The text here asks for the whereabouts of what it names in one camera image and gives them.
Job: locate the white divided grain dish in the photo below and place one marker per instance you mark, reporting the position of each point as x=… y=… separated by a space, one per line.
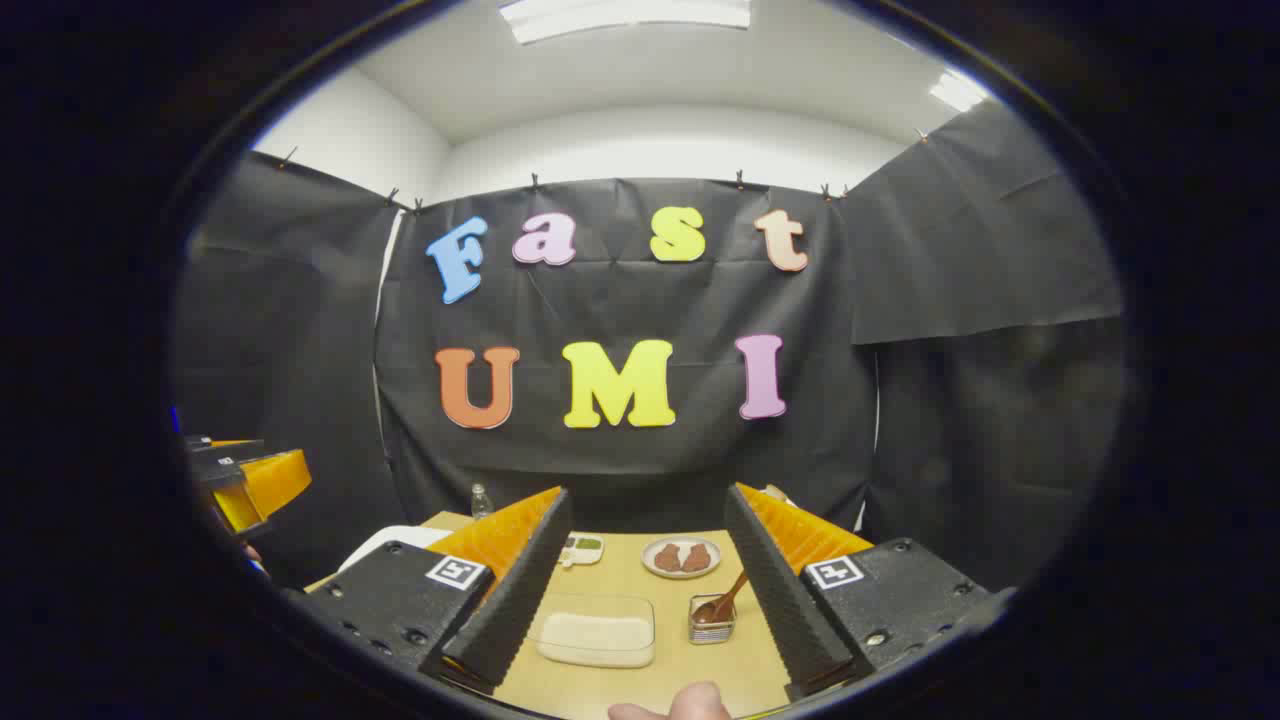
x=581 y=549

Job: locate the brown wooden spoon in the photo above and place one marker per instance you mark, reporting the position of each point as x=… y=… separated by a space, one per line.
x=722 y=602

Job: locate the clear glass tray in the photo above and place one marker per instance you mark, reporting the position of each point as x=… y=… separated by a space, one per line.
x=600 y=605

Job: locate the long ceiling light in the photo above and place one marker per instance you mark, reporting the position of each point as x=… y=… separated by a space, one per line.
x=625 y=15

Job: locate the round white plate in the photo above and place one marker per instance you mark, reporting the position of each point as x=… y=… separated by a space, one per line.
x=681 y=575

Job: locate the clear plastic water bottle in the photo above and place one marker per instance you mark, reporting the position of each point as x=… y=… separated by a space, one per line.
x=481 y=503

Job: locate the brown meat piece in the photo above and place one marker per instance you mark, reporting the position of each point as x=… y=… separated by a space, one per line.
x=667 y=558
x=697 y=558

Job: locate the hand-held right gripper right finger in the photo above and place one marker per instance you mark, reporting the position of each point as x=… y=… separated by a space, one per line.
x=785 y=600

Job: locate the small ceiling light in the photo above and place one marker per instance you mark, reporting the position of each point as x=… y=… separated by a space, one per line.
x=958 y=90

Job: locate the white rice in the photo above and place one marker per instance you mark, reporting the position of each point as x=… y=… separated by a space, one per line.
x=598 y=640

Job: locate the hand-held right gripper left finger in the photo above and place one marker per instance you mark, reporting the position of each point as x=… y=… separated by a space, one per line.
x=520 y=590

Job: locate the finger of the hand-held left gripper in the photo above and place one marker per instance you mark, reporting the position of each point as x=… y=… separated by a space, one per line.
x=270 y=485

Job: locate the white rice cooker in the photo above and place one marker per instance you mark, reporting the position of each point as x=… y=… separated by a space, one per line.
x=395 y=540

